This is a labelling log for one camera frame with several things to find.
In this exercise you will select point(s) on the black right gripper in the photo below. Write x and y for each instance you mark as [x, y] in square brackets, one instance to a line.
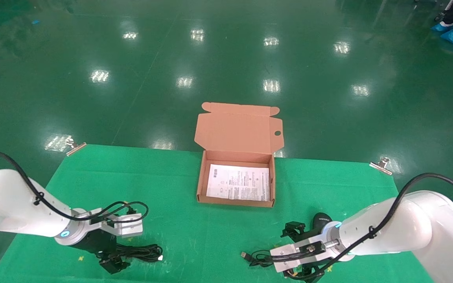
[313, 236]

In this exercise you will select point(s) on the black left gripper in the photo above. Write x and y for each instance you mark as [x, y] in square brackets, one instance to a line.
[98, 243]

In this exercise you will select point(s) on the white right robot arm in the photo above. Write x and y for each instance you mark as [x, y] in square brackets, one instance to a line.
[415, 228]

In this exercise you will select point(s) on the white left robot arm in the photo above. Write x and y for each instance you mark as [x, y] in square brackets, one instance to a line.
[6, 204]

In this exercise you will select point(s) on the brown cardboard box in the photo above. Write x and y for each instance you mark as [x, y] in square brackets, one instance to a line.
[238, 129]

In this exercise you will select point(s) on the green table mat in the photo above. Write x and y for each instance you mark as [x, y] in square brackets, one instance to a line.
[195, 236]

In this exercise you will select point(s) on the white printed paper leaflet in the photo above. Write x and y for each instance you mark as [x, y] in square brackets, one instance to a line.
[238, 182]

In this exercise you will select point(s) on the metal binder clip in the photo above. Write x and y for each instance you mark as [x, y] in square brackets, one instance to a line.
[382, 166]
[75, 147]

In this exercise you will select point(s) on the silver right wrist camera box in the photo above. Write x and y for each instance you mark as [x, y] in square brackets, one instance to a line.
[285, 261]

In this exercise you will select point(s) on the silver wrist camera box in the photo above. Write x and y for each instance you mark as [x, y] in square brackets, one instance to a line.
[285, 261]
[130, 228]

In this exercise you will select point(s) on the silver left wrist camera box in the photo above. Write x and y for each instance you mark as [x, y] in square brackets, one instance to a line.
[130, 228]

